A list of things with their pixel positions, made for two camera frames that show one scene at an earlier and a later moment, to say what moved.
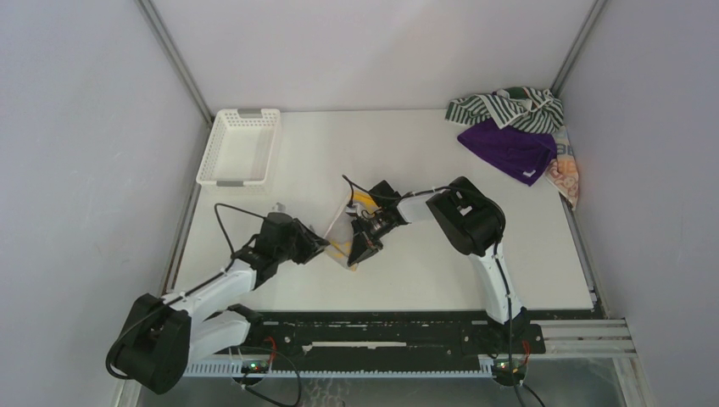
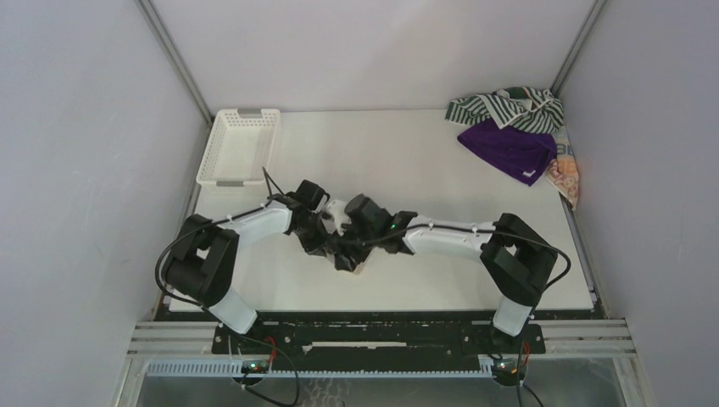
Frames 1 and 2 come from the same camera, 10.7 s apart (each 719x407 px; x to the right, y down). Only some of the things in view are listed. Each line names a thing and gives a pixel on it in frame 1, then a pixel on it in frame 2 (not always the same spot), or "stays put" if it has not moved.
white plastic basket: (241, 147) stays put
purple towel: (524, 154) stays put
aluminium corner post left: (181, 69) stays put
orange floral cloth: (563, 174) stays put
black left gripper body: (300, 246) to (313, 236)
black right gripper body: (363, 240) to (348, 247)
